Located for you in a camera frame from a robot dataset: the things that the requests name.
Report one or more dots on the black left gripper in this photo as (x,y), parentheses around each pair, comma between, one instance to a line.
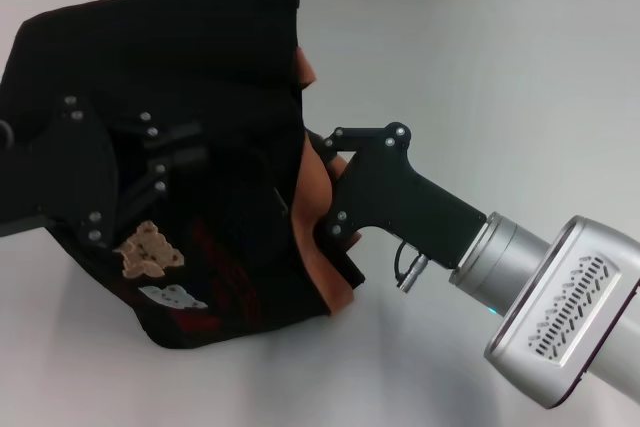
(70,177)

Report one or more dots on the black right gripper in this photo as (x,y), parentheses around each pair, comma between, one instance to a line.
(400,197)

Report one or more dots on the black food bag with bears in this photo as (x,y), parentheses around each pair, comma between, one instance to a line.
(175,47)

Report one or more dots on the silver pocket zipper pull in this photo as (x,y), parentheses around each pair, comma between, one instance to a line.
(280,201)

